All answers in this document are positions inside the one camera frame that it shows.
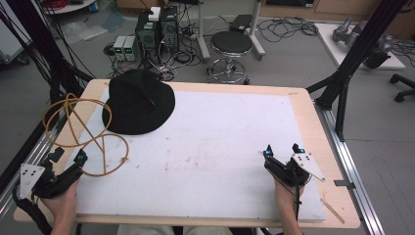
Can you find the black office chair base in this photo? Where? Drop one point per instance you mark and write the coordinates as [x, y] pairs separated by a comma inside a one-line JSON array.
[[403, 86]]

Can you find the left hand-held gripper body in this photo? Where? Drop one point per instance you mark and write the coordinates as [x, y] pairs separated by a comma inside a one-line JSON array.
[[49, 186]]

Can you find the black metal stand frame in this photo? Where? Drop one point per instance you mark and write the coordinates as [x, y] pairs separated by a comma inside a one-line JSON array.
[[355, 55]]

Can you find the white board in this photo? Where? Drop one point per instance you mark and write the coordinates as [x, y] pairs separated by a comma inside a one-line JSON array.
[[329, 42]]

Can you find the small grey power supply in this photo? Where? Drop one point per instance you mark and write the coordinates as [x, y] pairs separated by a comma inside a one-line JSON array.
[[119, 48], [131, 49]]

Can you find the clear plastic sheet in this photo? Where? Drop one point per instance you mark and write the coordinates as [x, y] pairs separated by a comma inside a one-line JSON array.
[[81, 31]]

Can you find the white round table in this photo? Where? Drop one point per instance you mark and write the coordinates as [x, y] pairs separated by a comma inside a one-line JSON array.
[[70, 7]]

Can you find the wooden table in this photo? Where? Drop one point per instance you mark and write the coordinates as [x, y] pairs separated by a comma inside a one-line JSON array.
[[313, 130]]

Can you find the black flat box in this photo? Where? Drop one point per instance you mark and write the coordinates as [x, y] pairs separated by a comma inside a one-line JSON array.
[[240, 23]]

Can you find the white box device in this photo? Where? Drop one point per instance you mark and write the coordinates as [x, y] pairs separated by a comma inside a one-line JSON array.
[[154, 13]]

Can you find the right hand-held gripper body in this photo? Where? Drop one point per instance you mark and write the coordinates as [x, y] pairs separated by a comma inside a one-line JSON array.
[[287, 173]]

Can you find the person's left hand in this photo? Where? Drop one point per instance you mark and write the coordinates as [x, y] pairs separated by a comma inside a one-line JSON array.
[[63, 204]]

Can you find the person's right hand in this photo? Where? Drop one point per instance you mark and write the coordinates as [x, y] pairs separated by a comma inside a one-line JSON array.
[[287, 197]]

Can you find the white table leg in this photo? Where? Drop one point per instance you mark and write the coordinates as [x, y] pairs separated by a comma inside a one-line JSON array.
[[203, 32], [256, 32]]

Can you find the thin wooden stick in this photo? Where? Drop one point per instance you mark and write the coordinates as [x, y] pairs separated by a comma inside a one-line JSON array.
[[332, 211]]

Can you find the aluminium rail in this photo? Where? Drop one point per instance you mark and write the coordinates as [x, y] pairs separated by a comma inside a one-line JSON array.
[[29, 160], [352, 169]]

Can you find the black bucket hat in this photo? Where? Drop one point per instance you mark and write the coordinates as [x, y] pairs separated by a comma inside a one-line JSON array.
[[138, 104]]

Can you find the black computer tower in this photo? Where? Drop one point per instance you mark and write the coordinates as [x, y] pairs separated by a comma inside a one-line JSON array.
[[147, 36], [169, 31]]

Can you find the black round stool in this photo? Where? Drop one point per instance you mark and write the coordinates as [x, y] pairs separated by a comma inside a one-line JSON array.
[[231, 44]]

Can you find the white foam mat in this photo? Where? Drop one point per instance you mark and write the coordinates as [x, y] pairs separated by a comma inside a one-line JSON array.
[[212, 147]]

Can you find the grey metal bracket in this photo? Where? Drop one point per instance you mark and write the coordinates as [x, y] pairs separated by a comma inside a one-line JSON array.
[[344, 184]]

